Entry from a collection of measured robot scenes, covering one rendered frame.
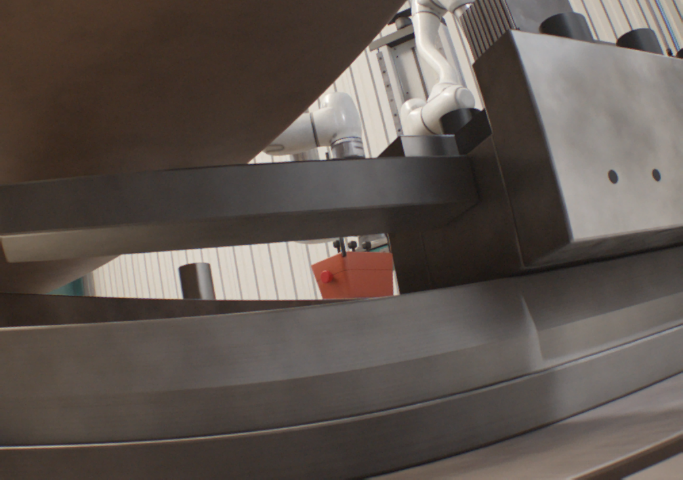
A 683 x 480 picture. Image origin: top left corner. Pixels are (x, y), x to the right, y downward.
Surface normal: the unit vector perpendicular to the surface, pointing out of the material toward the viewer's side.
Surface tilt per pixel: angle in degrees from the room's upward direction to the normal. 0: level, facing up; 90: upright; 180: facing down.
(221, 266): 90
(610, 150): 90
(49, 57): 180
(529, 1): 90
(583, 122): 90
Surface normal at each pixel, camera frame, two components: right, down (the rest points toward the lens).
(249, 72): 0.18, 0.95
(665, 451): 0.12, -0.29
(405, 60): -0.57, -0.12
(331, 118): -0.20, -0.20
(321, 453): 0.33, -0.32
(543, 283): 0.26, -0.60
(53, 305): 0.66, -0.32
